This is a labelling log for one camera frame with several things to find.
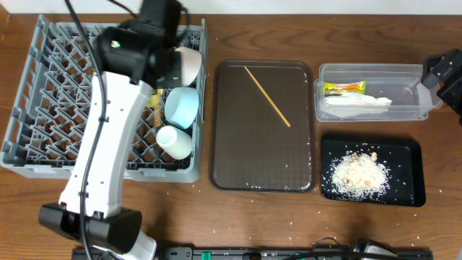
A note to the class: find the clear plastic waste bin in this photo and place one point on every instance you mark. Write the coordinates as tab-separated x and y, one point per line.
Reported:
411	101

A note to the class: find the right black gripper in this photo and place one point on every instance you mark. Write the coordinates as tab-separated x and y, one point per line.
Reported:
452	64

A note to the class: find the black waste tray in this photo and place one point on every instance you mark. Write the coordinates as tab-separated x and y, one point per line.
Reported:
403	155

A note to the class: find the white paper cup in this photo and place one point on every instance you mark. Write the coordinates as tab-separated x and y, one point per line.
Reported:
175	142

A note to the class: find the grey plastic dishwasher rack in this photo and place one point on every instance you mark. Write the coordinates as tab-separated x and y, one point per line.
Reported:
51	108

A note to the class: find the rice and food scraps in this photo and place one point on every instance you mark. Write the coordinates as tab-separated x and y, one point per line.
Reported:
358	177

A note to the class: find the yellow plastic plate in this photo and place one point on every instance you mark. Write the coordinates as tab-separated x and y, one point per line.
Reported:
156	99

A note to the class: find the white bowl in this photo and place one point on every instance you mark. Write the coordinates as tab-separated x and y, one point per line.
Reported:
191	61

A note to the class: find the white napkin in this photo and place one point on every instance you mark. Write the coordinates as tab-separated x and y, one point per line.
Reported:
354	104

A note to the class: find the green yellow snack wrapper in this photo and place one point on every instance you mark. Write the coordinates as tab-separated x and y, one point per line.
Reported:
343	88

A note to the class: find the light blue bowl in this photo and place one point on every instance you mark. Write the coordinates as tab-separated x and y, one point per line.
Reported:
181	106

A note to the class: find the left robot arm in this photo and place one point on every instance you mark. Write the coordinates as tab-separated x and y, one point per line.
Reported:
130	63

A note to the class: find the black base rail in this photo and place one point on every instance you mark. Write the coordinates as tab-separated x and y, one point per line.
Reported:
184	253

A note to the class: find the wooden chopstick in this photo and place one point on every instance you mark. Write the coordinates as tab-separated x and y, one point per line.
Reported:
265	94
157	116

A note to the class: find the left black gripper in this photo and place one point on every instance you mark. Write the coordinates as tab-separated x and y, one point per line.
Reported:
167	68

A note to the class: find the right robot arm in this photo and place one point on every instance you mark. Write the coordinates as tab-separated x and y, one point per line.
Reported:
451	95

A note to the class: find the dark brown serving tray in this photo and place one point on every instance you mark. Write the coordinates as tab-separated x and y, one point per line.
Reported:
252	148

